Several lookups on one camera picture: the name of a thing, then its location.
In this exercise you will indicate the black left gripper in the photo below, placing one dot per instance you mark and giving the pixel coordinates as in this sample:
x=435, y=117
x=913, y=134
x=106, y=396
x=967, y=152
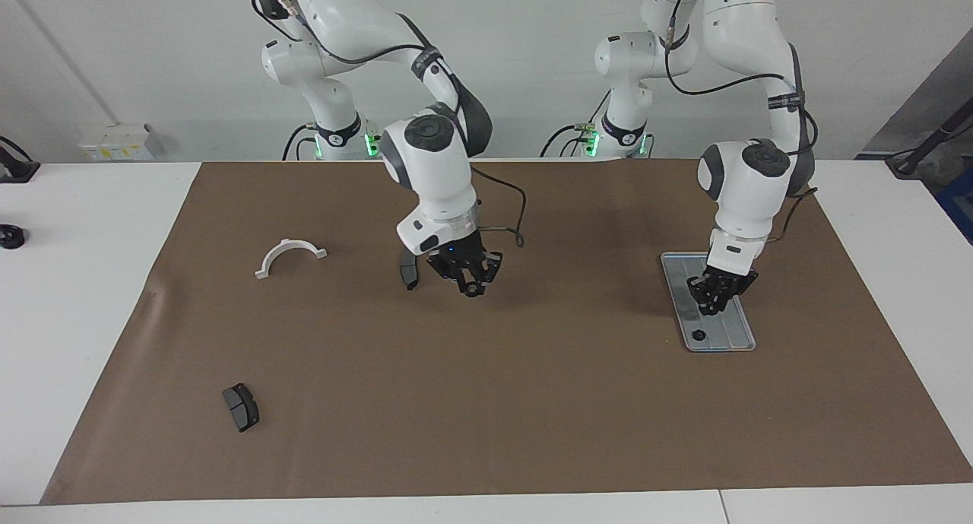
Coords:
x=722, y=281

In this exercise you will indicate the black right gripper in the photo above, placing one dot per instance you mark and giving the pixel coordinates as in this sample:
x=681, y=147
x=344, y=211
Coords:
x=467, y=258

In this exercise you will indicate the small black bearing gear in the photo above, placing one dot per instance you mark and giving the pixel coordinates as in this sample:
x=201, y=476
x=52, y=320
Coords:
x=698, y=334

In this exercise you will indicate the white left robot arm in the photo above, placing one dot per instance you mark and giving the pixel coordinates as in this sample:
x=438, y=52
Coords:
x=749, y=182

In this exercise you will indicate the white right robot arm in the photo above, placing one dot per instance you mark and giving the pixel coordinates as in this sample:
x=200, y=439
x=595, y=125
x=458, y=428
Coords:
x=426, y=166

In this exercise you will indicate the silver metal tray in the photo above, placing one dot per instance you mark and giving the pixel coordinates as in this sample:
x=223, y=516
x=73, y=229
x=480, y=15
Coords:
x=731, y=334

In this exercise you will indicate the long dark brake pad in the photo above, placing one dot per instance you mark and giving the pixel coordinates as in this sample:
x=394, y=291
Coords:
x=410, y=277

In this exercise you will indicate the brown table mat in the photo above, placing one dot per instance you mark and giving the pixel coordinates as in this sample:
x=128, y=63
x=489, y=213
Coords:
x=456, y=402

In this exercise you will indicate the blue crate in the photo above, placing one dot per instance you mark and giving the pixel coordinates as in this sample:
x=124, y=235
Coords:
x=961, y=208

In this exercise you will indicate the short dark brake pad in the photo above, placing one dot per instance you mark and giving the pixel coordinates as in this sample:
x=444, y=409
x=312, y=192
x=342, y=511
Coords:
x=241, y=408

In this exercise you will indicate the black stand pole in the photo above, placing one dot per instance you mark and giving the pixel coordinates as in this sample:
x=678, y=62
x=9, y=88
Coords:
x=931, y=140

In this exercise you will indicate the black round knob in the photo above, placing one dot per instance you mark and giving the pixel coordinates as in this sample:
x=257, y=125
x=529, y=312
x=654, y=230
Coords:
x=11, y=237

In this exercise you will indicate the black table clamp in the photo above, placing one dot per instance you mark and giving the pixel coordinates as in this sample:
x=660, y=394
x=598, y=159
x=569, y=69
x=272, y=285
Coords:
x=17, y=170

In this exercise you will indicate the white semicircular bracket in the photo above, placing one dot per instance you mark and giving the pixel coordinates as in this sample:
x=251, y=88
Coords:
x=293, y=244

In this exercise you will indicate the white wall socket box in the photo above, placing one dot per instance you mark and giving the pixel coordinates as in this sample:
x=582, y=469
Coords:
x=114, y=142

